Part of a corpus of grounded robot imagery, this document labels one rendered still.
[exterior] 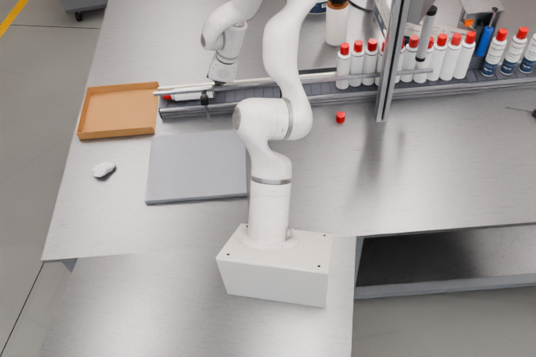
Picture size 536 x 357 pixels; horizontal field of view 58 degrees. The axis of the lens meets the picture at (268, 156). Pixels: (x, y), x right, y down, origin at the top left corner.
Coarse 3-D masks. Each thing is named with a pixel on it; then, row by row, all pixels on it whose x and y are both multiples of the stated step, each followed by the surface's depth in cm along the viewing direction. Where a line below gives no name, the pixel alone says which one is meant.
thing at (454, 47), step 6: (456, 36) 178; (450, 42) 181; (456, 42) 179; (450, 48) 181; (456, 48) 180; (450, 54) 182; (456, 54) 182; (444, 60) 186; (450, 60) 184; (456, 60) 185; (444, 66) 188; (450, 66) 186; (444, 72) 189; (450, 72) 189; (444, 78) 192; (450, 78) 192
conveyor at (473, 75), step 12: (468, 72) 195; (516, 72) 193; (312, 84) 196; (324, 84) 196; (372, 84) 194; (396, 84) 193; (408, 84) 194; (420, 84) 192; (432, 84) 192; (216, 96) 196; (228, 96) 195; (240, 96) 195; (252, 96) 195; (264, 96) 194; (276, 96) 194
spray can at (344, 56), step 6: (342, 48) 178; (348, 48) 178; (342, 54) 181; (348, 54) 181; (342, 60) 181; (348, 60) 182; (342, 66) 184; (348, 66) 184; (342, 72) 186; (348, 72) 187; (336, 84) 194; (342, 84) 191; (348, 84) 193
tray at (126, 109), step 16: (96, 96) 207; (112, 96) 207; (128, 96) 206; (144, 96) 205; (96, 112) 201; (112, 112) 201; (128, 112) 200; (144, 112) 200; (80, 128) 194; (96, 128) 196; (112, 128) 195; (128, 128) 190; (144, 128) 190
